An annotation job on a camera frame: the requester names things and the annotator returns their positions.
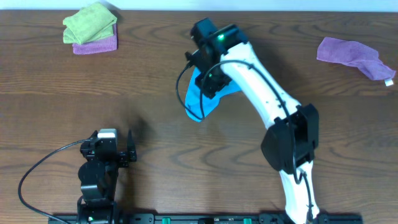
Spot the blue cloth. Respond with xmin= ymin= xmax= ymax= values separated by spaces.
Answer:
xmin=185 ymin=68 xmax=241 ymax=122

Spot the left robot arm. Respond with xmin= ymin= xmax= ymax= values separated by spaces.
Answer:
xmin=76 ymin=129 xmax=137 ymax=224

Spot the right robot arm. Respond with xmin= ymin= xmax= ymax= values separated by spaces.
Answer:
xmin=180 ymin=18 xmax=320 ymax=223

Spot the folded purple cloth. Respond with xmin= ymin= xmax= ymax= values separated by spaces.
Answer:
xmin=72 ymin=24 xmax=118 ymax=55

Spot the folded green cloth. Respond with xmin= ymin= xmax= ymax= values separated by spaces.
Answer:
xmin=63 ymin=2 xmax=117 ymax=45

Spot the crumpled purple cloth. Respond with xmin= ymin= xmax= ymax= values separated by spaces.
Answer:
xmin=317 ymin=37 xmax=396 ymax=86

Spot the left black cable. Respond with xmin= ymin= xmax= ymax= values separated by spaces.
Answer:
xmin=17 ymin=139 xmax=91 ymax=224

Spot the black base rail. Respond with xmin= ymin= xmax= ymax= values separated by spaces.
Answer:
xmin=57 ymin=213 xmax=363 ymax=224

